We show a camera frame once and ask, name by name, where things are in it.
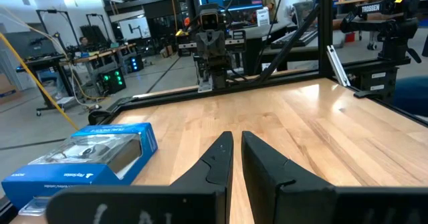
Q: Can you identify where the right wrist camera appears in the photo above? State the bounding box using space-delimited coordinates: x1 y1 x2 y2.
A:
199 3 221 31

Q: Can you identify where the silver aluminium bracket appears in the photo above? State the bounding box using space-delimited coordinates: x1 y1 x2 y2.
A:
326 45 351 88

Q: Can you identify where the white wall screen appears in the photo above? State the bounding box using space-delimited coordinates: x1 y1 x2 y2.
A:
118 16 152 41

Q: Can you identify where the yellow hanging cable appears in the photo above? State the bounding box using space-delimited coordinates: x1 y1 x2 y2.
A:
0 31 80 131

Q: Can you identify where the black box stand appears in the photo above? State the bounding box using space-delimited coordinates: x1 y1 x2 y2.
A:
353 58 412 101

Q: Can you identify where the clear plastic packaging piece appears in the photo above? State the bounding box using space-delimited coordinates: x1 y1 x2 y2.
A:
18 196 51 217

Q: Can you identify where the computer tower with green lights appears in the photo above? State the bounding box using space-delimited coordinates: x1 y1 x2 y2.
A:
99 67 127 95

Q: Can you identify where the computer tower with blue lights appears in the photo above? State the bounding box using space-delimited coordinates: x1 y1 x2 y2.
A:
128 53 145 73

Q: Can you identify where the blue PlayStation controller box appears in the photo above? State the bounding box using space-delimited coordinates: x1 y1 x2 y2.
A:
1 122 159 211

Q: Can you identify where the white sign card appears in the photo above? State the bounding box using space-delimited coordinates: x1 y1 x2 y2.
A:
255 7 271 27

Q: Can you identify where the person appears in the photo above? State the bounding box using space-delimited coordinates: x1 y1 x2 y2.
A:
78 35 90 53
260 0 278 24

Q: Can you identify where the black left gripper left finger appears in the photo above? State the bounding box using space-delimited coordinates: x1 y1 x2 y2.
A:
44 130 234 224

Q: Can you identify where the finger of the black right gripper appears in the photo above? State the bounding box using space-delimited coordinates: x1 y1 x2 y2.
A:
204 33 214 58
213 33 223 58

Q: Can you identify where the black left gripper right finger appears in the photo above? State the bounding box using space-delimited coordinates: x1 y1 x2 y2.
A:
241 130 428 224

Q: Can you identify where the black computer keyboard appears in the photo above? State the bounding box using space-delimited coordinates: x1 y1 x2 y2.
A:
270 28 318 50

